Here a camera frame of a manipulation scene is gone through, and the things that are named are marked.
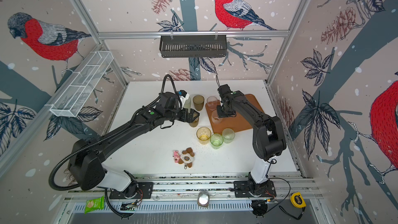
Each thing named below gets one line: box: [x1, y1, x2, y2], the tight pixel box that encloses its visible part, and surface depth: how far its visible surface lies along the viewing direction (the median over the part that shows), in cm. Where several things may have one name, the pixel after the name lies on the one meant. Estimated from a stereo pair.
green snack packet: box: [83, 195, 106, 215], surface depth 71 cm
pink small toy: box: [172, 149, 181, 164], surface depth 85 cm
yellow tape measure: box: [290, 191, 307, 209], surface depth 70 cm
